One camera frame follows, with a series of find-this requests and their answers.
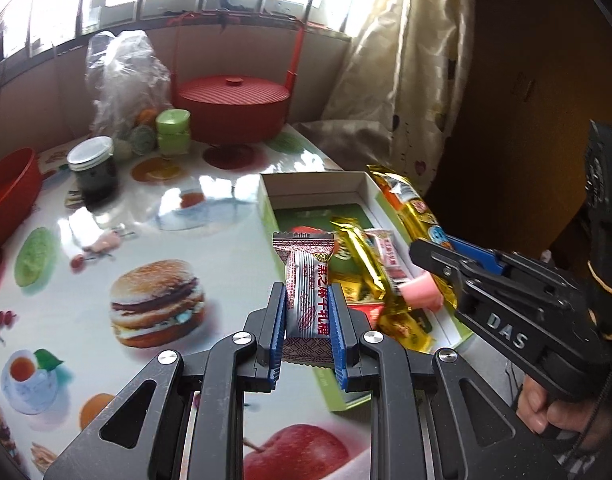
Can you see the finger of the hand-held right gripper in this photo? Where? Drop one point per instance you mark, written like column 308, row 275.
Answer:
column 445, row 272
column 478, row 255

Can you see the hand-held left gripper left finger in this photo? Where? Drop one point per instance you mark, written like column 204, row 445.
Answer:
column 276, row 355

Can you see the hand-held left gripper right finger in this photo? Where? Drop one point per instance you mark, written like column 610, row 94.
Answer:
column 340, row 350

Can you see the pink jelly cup red lid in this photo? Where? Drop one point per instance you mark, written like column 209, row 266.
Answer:
column 420, row 290

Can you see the small red snack packet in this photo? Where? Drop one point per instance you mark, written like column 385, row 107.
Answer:
column 366, row 311

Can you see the white dark-red candy bar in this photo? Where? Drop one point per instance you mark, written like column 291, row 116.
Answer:
column 311, row 305

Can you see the yellow snack packet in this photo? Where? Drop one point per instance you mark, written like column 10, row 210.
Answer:
column 405, row 330
column 356, row 290

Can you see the gold snack packet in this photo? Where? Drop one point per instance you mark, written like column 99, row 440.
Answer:
column 366, row 260
column 410, row 210

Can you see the green cardboard box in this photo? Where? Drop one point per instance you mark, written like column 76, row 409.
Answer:
column 311, row 192

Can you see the person's right forearm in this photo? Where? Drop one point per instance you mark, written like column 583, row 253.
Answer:
column 585, row 460

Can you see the person's right hand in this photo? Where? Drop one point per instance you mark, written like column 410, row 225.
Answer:
column 535, row 405

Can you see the cream patterned curtain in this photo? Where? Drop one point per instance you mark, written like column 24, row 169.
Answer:
column 385, row 85

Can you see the light green jar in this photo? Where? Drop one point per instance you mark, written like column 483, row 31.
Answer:
column 173, row 132

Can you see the dark jar with white lid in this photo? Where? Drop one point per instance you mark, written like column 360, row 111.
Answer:
column 93, row 175

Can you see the red oval tub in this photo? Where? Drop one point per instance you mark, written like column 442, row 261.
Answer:
column 11, row 195

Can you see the clear plastic bag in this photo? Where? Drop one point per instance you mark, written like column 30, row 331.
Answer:
column 121, row 75

